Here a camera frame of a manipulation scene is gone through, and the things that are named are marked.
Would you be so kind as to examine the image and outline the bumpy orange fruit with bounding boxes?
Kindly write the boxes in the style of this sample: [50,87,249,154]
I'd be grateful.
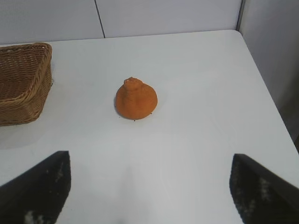
[114,76,158,121]

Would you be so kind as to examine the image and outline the woven wicker basket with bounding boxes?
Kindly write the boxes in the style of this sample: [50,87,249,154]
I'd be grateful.
[0,42,53,127]

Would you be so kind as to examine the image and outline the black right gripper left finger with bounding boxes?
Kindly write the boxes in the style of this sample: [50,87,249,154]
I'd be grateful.
[0,150,71,224]

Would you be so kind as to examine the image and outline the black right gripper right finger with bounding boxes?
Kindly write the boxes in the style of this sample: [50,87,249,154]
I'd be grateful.
[229,153,299,224]

